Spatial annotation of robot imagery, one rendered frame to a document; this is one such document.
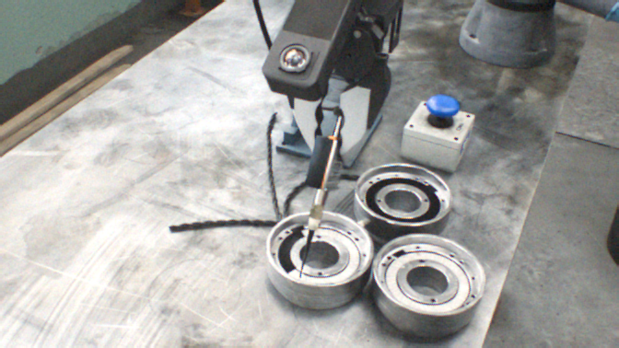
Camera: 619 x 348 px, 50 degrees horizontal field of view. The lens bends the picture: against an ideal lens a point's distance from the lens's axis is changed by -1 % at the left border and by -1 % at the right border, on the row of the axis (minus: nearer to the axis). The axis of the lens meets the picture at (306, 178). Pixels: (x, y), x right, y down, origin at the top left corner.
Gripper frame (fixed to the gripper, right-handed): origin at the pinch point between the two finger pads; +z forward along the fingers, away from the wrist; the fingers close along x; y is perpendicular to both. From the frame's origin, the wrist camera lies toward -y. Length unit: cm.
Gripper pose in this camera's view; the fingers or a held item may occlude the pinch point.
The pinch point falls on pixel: (329, 151)
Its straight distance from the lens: 62.8
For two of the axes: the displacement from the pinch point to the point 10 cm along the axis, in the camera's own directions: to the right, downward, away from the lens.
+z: -0.3, 7.8, 6.2
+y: 3.9, -5.6, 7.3
